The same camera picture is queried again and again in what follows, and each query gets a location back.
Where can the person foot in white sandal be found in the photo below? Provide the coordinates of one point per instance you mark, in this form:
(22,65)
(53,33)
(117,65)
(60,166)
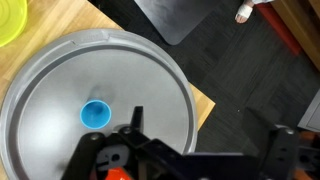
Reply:
(244,13)

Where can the yellow plastic bowl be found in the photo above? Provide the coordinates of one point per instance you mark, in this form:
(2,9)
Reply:
(10,20)

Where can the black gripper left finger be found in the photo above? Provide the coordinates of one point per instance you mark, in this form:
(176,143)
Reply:
(137,118)

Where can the small blue plastic cup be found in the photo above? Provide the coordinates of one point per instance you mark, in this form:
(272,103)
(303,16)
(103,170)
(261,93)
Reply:
(95,115)

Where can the round grey metal tray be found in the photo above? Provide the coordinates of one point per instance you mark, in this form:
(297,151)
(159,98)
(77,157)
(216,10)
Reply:
(133,76)

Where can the orange-red toy teapot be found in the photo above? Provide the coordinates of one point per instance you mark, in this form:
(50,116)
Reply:
(116,174)

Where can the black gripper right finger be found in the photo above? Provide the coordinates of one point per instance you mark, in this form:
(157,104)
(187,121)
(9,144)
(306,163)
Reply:
(256,128)

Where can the black metal plate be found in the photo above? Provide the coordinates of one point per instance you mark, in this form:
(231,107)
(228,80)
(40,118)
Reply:
(173,16)

